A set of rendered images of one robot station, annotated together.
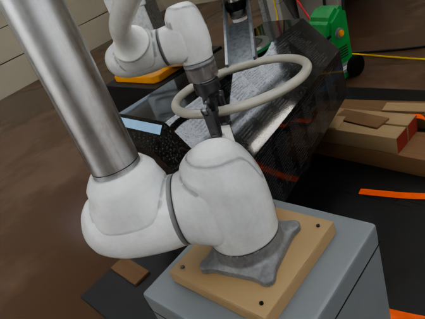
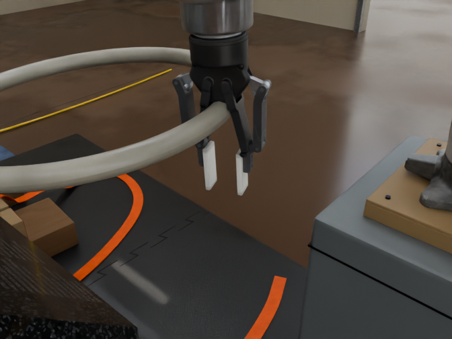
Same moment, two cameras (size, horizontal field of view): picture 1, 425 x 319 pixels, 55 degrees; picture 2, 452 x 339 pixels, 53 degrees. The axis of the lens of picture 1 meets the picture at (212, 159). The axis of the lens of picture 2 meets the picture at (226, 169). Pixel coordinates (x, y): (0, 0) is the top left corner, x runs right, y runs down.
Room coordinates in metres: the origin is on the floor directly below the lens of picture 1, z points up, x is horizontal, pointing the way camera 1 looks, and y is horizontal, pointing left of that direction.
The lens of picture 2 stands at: (1.21, 0.50, 1.24)
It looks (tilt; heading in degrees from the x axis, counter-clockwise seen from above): 31 degrees down; 260
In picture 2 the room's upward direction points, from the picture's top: straight up
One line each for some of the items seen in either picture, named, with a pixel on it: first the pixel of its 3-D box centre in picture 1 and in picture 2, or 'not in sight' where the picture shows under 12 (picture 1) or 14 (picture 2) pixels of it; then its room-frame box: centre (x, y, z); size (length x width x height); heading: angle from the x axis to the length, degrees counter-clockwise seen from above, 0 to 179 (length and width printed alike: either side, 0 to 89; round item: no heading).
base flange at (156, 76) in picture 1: (159, 62); not in sight; (2.73, 0.09, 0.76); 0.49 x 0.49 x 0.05; 36
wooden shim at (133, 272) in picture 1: (129, 269); not in sight; (1.75, 0.64, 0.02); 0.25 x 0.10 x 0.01; 36
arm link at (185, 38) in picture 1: (183, 33); not in sight; (1.13, -0.05, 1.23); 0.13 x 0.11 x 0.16; 77
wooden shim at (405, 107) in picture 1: (405, 107); not in sight; (2.12, -1.22, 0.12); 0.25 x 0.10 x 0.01; 40
